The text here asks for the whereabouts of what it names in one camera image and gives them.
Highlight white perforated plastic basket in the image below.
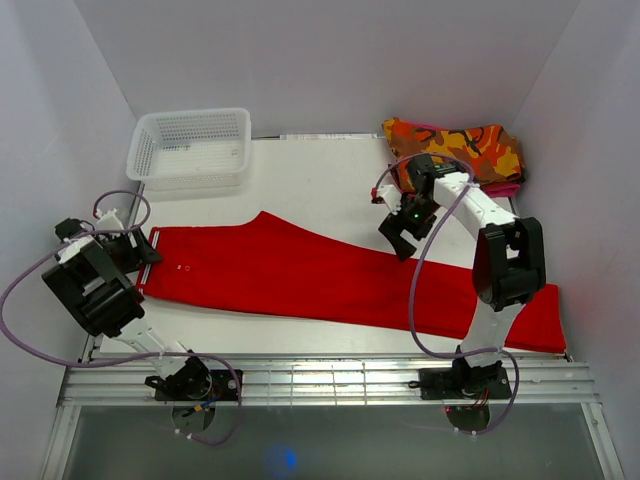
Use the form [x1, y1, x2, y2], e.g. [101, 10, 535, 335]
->
[126, 108, 252, 191]

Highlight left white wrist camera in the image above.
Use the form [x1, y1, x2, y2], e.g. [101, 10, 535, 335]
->
[94, 209, 124, 235]

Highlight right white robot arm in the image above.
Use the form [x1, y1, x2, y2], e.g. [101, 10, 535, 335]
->
[371, 153, 546, 400]

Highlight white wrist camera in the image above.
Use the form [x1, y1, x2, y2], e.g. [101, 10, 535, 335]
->
[371, 184, 403, 213]
[94, 209, 124, 235]

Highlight red trousers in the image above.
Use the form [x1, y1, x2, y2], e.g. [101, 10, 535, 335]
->
[135, 209, 568, 354]

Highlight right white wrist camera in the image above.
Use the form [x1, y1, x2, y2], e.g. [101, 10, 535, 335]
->
[371, 184, 403, 213]

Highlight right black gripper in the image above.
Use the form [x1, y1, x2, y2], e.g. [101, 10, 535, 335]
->
[378, 196, 441, 262]

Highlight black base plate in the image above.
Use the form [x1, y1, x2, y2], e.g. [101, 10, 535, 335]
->
[153, 369, 244, 403]
[408, 367, 512, 400]

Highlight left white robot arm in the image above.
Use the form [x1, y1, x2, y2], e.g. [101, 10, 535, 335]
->
[42, 218, 213, 401]

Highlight aluminium frame rail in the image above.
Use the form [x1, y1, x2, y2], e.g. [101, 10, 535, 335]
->
[58, 355, 600, 407]

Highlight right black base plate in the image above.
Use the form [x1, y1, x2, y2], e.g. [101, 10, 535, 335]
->
[408, 367, 512, 400]

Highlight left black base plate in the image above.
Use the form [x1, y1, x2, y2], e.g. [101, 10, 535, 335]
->
[153, 369, 244, 403]

